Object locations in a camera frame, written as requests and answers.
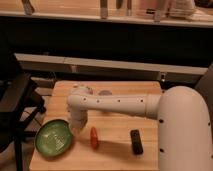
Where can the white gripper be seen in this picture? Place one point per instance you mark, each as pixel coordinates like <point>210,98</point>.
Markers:
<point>77,118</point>

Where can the green ceramic bowl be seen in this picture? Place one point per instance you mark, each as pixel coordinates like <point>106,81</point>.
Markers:
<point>53,138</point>

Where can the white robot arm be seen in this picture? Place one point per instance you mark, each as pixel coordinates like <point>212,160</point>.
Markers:
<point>185,140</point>

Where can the orange carrot toy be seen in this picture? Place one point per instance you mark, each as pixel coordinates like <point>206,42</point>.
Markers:
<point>94,138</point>

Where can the grey round disc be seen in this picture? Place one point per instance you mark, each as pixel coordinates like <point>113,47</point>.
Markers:
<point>104,92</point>

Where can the wooden table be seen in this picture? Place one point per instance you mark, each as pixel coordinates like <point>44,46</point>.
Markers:
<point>114,152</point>

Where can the black chair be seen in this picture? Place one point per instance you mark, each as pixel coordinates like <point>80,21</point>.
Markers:
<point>19,104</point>

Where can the black rectangular block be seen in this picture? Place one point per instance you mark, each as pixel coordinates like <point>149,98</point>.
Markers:
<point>136,142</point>

